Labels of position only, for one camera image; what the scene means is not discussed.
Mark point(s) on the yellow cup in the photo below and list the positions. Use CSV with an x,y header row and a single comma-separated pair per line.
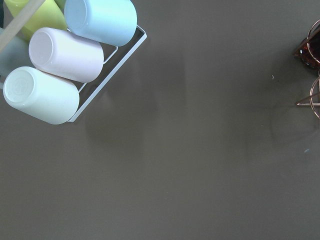
x,y
49,15

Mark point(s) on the pink cup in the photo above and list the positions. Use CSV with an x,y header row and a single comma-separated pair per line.
x,y
64,54

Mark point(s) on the white cup rack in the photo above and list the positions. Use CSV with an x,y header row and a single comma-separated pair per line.
x,y
87,91

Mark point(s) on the white cup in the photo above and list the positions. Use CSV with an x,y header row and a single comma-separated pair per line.
x,y
46,97

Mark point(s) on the copper wire bottle rack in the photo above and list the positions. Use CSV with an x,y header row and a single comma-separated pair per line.
x,y
313,99

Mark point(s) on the tea bottle rack left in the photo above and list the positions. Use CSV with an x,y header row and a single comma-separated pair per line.
x,y
309,51

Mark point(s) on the blue cup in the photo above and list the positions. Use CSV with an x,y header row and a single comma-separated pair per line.
x,y
110,22

